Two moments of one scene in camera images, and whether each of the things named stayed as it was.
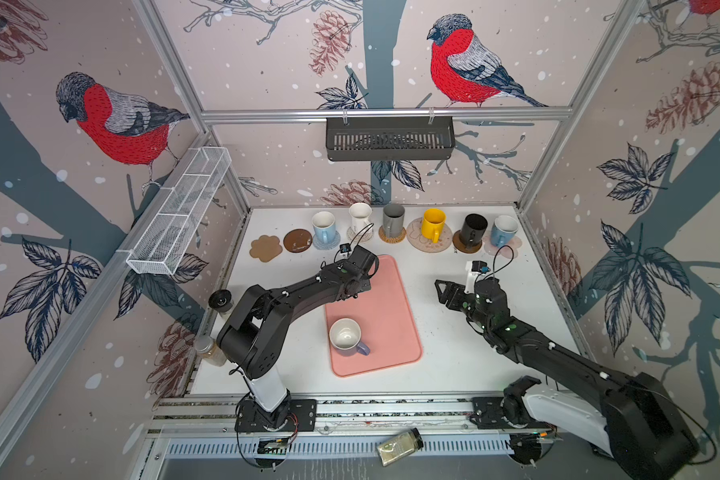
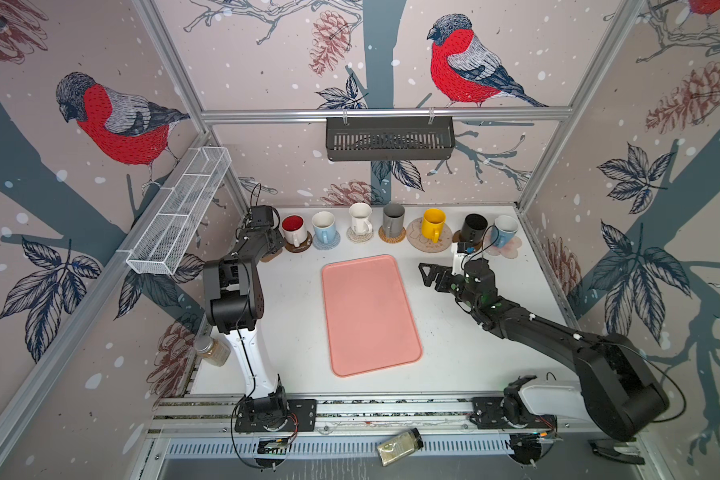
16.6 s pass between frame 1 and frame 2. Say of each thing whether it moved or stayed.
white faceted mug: stayed
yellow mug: stayed
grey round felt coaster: stayed
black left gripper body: moved
